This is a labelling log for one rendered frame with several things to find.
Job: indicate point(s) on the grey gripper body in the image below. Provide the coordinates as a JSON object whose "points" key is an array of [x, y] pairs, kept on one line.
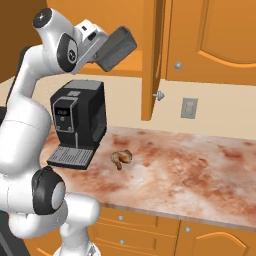
{"points": [[115, 50]]}

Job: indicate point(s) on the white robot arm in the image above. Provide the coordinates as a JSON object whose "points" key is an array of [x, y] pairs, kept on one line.
{"points": [[23, 133]]}

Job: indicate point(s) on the open orange cabinet door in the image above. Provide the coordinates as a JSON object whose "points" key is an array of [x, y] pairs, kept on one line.
{"points": [[149, 60]]}

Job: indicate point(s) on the orange base cabinet door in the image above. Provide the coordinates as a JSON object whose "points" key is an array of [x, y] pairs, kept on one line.
{"points": [[216, 241]]}

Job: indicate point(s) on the silver knob of open door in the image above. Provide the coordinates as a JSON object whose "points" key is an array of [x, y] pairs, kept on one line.
{"points": [[159, 96]]}

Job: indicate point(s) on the black coffee machine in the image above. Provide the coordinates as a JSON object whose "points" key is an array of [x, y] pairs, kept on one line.
{"points": [[83, 113]]}

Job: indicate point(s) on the silver knob of shallow drawer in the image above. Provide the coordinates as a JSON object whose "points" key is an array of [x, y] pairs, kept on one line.
{"points": [[120, 217]]}

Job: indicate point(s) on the orange shallow drawer front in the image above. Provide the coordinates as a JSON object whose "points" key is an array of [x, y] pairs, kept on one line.
{"points": [[143, 221]]}

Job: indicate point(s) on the silver knob of deep drawer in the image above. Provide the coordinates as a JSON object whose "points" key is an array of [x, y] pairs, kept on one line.
{"points": [[122, 241]]}

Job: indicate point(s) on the silver knob of base door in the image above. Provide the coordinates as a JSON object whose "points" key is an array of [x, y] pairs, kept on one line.
{"points": [[187, 229]]}

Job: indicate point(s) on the orange deep drawer front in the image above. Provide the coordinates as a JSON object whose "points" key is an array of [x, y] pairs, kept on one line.
{"points": [[140, 245]]}

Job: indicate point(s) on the silver knob of wall door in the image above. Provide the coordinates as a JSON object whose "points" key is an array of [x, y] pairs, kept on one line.
{"points": [[178, 65]]}

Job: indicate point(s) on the grey wall outlet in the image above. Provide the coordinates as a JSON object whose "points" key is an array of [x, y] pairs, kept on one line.
{"points": [[189, 108]]}

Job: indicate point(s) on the closed orange wall cabinet door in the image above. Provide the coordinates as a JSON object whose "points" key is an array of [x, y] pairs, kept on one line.
{"points": [[213, 40]]}

